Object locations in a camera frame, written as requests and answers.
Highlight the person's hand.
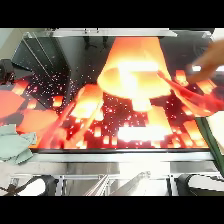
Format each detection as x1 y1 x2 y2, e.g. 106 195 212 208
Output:
185 39 224 85

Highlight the pale green garment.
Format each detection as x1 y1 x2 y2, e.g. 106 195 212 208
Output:
0 123 38 166

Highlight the silver frame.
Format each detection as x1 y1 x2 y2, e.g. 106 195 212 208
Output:
0 150 224 197

